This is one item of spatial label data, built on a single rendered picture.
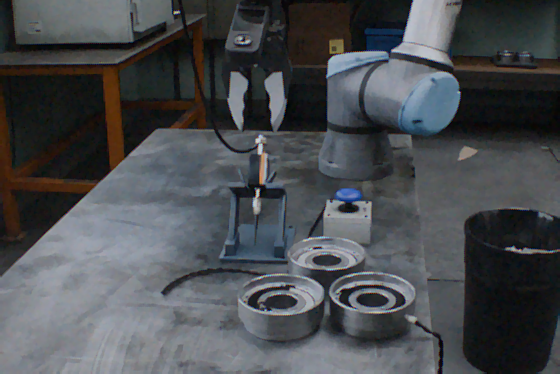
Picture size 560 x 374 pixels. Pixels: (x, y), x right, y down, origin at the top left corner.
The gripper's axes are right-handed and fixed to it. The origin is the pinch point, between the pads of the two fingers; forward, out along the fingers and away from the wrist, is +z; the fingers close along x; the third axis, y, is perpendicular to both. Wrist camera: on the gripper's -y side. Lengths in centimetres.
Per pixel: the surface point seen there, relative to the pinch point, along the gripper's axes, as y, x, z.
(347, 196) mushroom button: 0.3, -13.3, 11.0
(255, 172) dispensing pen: -2.4, 0.1, 6.6
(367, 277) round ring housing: -18.9, -16.4, 14.7
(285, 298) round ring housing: -23.0, -6.3, 15.9
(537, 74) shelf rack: 317, -118, 53
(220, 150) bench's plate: 45, 15, 18
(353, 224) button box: -1.5, -14.3, 14.7
